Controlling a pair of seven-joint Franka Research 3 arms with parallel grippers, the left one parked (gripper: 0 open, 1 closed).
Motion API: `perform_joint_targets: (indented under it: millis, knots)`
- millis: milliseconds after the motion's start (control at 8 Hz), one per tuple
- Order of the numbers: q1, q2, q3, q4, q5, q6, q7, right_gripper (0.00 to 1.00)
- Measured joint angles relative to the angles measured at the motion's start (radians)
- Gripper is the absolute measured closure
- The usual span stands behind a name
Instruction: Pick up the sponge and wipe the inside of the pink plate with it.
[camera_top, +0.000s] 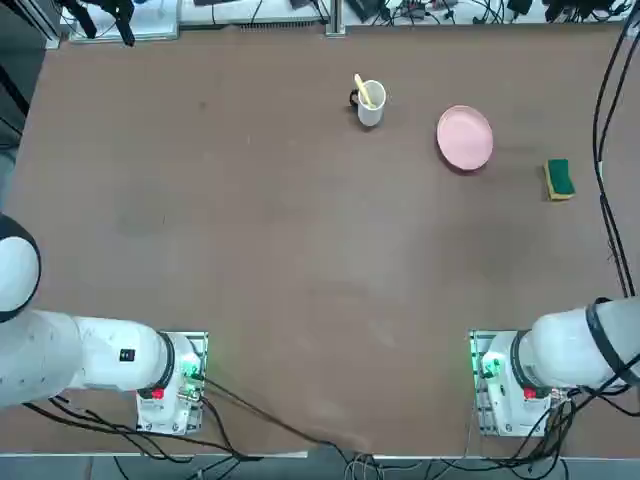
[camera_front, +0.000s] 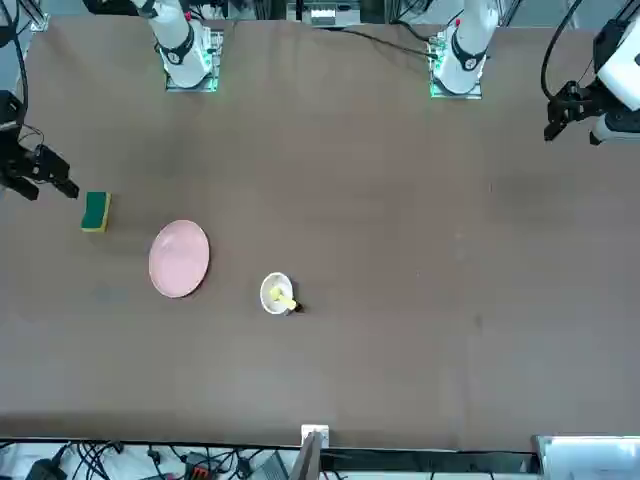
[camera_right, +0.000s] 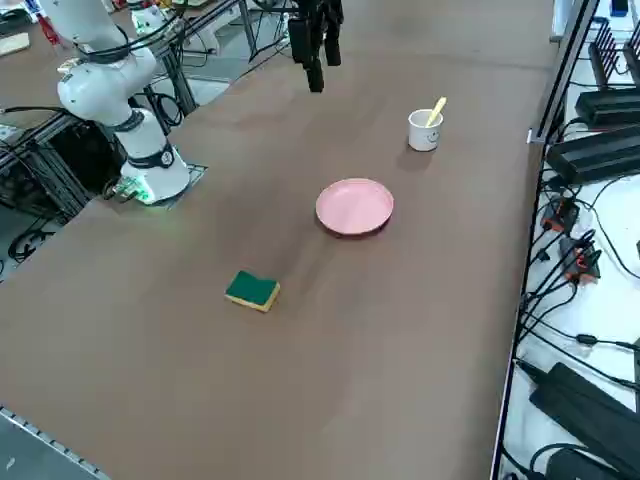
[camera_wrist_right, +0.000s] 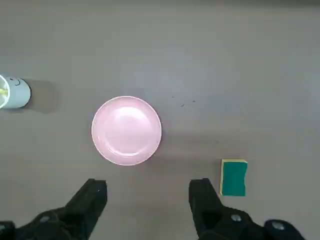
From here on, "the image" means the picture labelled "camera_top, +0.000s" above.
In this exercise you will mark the pink plate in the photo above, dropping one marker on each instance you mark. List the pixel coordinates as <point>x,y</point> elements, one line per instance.
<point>465,136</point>

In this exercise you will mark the small black power adapter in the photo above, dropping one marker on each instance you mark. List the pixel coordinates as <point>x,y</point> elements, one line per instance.
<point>520,5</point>

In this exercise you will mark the white board tray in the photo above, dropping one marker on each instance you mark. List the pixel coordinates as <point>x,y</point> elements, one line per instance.
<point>150,22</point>

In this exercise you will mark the aluminium camera post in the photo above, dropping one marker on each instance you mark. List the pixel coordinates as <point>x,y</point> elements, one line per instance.
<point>336,17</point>

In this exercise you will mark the yellow spoon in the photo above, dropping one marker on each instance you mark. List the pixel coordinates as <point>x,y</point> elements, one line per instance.
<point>364,90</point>

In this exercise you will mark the green and yellow sponge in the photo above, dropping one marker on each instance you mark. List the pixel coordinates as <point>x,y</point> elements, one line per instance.
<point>560,175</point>

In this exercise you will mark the aluminium frame profile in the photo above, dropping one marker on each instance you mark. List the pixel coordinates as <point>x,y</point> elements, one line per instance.
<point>52,30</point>

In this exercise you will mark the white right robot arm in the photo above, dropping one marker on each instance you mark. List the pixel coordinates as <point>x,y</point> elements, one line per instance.
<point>565,345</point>

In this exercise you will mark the dark grey adapter box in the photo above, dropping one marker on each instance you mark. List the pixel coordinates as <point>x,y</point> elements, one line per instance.
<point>367,7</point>

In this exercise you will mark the power strip with red switches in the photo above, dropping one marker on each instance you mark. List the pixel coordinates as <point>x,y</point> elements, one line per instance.
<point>425,6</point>

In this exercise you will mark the black stand bar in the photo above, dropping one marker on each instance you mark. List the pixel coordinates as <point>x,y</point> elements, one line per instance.
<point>125,27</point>
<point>87,22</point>

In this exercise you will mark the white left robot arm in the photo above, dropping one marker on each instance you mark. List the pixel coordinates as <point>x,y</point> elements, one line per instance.
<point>100,355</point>

